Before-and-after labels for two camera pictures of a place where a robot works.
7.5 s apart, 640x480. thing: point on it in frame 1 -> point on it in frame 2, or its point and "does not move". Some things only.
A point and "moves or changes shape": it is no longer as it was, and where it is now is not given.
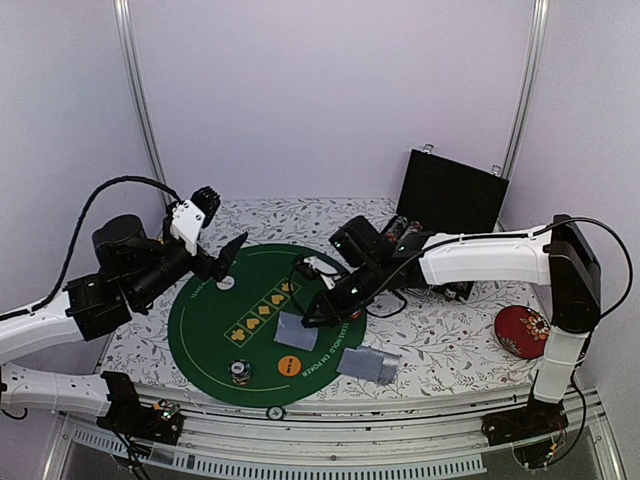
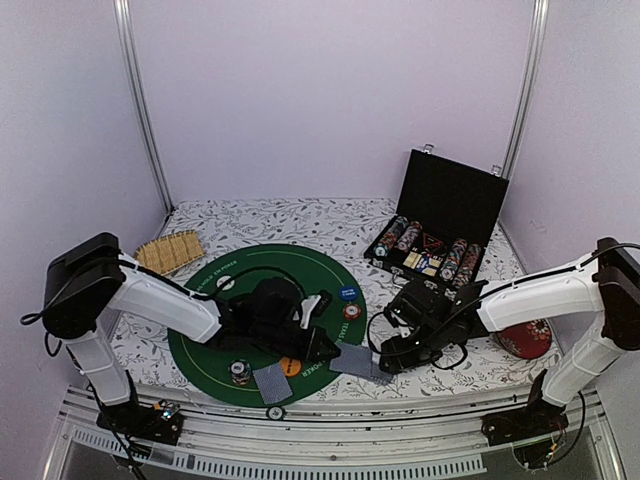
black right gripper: x=334 y=312 -> x=397 y=358
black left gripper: x=209 y=264 -> x=311 y=347
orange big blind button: x=289 y=365 does not move
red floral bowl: x=522 y=331 does not move
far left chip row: x=398 y=226 does not move
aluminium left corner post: x=139 y=98 does not move
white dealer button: x=226 y=283 does not move
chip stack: x=240 y=370 does not move
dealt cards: x=291 y=331 moves or changes shape
